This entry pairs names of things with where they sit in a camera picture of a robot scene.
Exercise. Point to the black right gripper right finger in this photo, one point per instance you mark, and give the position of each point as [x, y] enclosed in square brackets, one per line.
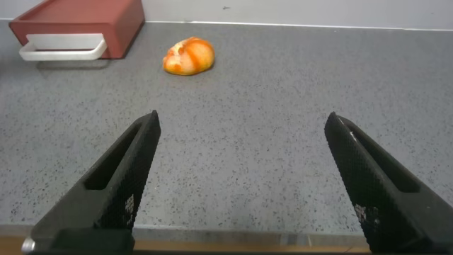
[389, 202]

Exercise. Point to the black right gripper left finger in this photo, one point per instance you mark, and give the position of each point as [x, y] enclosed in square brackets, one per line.
[106, 198]

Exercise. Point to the red drawer case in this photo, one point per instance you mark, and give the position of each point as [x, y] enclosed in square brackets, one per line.
[85, 10]

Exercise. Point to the orange and white bagel toy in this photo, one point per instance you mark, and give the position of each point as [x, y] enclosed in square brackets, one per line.
[189, 56]

